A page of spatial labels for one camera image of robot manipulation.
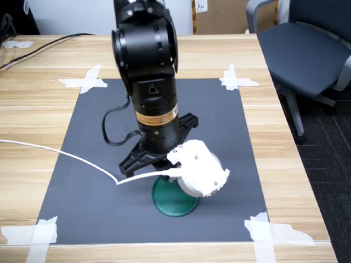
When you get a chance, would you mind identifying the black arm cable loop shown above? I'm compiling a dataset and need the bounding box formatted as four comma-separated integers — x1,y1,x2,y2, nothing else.
101,93,143,146

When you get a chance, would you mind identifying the white tape patch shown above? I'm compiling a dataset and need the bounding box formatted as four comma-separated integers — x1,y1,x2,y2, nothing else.
218,63,260,91
57,64,109,95
1,215,59,263
2,40,34,50
244,211,315,263

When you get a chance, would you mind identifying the black item with white print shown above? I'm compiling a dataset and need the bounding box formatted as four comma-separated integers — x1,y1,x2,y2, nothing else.
0,0,41,36

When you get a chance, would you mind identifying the white camera cable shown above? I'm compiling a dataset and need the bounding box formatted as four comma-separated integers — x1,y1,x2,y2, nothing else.
0,139,182,186

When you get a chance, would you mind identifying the blue-grey office chair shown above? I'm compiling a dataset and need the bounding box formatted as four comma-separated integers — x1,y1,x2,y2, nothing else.
245,0,351,145

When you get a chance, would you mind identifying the round green lid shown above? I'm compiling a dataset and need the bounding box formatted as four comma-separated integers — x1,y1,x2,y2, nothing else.
151,175,200,218

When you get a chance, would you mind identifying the white camera box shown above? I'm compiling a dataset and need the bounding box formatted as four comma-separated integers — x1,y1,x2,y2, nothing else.
166,139,231,198

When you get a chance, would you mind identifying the cardboard box with yellow tape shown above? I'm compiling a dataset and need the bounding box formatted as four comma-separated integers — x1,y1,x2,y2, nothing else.
191,0,249,36

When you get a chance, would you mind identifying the black table cable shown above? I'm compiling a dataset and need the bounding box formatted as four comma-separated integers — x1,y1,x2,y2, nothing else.
0,32,95,72

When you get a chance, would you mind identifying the dark grey mat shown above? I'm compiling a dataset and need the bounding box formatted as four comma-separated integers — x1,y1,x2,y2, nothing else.
36,78,271,245

